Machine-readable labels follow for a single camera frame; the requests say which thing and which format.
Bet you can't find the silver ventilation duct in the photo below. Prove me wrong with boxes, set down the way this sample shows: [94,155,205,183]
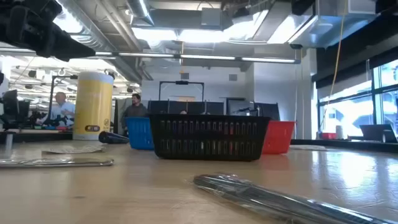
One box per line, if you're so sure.
[126,0,155,26]

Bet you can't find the black partition screens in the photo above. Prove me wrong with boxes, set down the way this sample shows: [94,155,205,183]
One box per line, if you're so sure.
[147,100,225,116]

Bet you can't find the dark blue toiletry tube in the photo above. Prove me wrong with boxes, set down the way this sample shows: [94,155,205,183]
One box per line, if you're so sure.
[98,131,130,144]

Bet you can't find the silver metal post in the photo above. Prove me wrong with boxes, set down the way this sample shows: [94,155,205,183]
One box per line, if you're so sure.
[4,131,16,151]

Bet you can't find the yellow hanging cable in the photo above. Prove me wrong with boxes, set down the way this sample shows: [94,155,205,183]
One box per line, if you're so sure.
[319,0,348,133]

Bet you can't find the black plastic basket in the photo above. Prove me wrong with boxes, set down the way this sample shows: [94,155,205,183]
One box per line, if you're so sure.
[149,113,271,162]

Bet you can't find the grey ceiling box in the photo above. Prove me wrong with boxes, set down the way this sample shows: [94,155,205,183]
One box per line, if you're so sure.
[200,7,223,27]

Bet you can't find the black office chair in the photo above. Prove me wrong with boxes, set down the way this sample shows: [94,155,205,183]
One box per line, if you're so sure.
[0,89,31,129]

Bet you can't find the yellow white wipes canister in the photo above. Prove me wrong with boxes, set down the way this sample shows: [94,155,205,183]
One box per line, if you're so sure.
[72,71,115,141]

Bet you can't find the black monitor screen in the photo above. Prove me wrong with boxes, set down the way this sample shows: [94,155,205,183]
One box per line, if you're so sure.
[226,97,281,122]

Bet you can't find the red plastic basket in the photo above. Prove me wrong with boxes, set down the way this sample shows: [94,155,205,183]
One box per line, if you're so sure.
[261,120,296,156]

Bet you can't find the blue plastic basket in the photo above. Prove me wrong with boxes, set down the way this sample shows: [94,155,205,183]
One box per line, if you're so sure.
[125,116,155,151]

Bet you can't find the dark grey laptop lid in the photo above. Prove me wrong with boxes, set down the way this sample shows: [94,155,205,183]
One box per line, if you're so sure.
[359,123,398,144]

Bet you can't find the long ceiling light bar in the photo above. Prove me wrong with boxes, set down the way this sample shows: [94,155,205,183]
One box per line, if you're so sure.
[0,48,302,65]

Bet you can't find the black window frame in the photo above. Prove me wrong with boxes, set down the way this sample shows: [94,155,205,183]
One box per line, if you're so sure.
[316,58,398,141]

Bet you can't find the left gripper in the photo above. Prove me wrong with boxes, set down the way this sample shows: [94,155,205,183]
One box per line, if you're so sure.
[0,0,96,62]

